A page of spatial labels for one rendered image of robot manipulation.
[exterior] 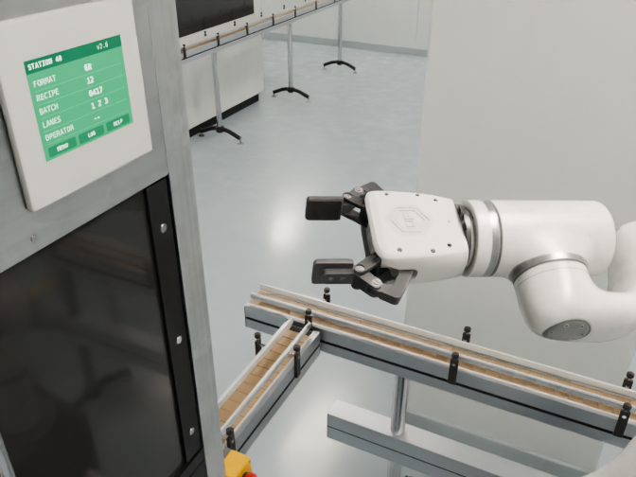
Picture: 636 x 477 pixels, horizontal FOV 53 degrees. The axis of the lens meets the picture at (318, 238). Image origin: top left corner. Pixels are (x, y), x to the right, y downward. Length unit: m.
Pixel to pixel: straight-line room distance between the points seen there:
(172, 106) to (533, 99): 1.42
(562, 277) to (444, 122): 1.62
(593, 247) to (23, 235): 0.64
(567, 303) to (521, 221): 0.10
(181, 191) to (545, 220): 0.57
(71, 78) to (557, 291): 0.59
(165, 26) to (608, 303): 0.66
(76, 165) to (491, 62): 1.58
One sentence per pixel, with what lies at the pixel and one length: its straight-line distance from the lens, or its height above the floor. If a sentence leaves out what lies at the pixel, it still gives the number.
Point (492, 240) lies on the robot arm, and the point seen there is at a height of 1.87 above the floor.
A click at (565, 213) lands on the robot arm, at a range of 0.72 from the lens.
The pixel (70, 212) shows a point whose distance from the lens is 0.86.
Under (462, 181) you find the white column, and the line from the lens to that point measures 2.31.
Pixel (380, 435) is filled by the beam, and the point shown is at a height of 0.54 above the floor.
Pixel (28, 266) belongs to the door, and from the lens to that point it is 0.85.
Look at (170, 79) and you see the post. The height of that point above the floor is 1.94.
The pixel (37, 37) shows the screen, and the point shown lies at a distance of 0.78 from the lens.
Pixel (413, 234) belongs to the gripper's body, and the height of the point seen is 1.88.
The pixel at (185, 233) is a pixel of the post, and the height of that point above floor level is 1.69.
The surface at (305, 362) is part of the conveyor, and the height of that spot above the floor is 0.89.
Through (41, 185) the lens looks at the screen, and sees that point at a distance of 0.80.
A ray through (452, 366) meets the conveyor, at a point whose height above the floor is 0.95.
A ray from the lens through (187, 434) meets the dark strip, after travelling 1.28.
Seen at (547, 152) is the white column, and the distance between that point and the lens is 2.22.
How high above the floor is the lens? 2.20
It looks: 30 degrees down
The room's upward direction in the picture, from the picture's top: straight up
